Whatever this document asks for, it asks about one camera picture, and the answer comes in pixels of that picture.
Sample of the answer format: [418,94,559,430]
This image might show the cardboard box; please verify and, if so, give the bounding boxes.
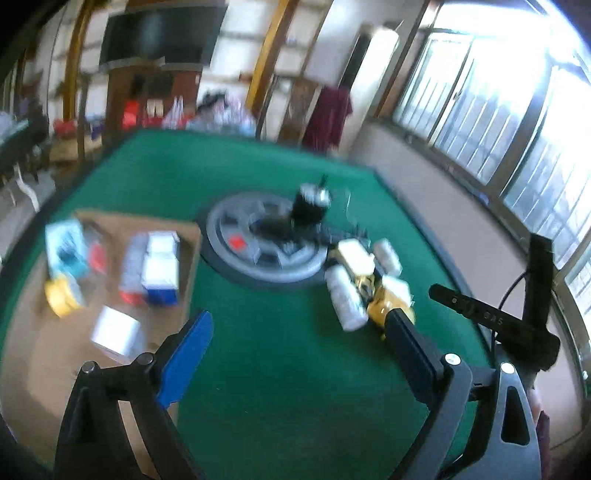
[0,210,204,467]

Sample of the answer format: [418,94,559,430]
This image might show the grey round table centre panel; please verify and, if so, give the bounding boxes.
[203,193,334,289]

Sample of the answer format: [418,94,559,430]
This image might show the large white pill bottle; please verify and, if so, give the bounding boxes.
[324,267,369,332]

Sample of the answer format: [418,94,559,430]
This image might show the plastic bags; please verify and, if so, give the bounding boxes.
[161,90,257,137]

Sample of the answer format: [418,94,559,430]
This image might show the black braided cable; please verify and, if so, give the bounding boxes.
[496,271,528,324]

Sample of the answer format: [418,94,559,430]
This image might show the black electric motor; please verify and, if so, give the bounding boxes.
[291,175,332,227]

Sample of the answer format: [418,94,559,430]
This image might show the black television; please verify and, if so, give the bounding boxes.
[99,0,228,70]

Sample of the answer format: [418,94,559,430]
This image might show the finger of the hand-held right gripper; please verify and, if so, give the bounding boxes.
[428,284,532,340]
[524,234,555,324]

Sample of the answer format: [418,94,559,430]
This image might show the window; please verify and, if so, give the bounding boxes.
[392,0,591,315]

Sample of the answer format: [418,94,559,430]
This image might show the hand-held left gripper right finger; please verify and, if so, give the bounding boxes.
[383,308,542,480]

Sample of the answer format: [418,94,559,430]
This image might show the small white bottle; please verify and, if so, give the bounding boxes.
[373,239,403,277]

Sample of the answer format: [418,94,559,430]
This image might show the pale yellow block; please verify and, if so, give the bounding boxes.
[335,239,376,273]

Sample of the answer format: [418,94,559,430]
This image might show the white power adapter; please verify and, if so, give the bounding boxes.
[90,305,144,358]

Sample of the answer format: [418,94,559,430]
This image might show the red grey small box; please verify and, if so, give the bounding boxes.
[88,242,109,273]

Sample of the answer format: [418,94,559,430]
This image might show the teal white package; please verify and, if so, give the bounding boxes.
[45,220,90,280]

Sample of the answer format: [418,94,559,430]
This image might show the yellow plastic object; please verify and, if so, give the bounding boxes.
[45,274,86,318]

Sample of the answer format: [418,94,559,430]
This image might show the person's right forearm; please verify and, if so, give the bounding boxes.
[531,388,552,467]

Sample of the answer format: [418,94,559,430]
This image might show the white red medicine box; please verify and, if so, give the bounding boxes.
[119,234,151,305]

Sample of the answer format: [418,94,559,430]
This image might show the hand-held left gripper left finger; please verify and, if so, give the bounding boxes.
[54,309,214,480]

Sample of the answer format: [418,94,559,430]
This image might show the maroon cloth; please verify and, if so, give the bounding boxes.
[302,85,354,153]

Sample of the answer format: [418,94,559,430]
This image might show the white green blue medicine box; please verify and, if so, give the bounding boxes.
[141,230,182,306]

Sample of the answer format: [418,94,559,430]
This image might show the wooden television cabinet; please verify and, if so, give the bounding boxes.
[105,62,204,134]

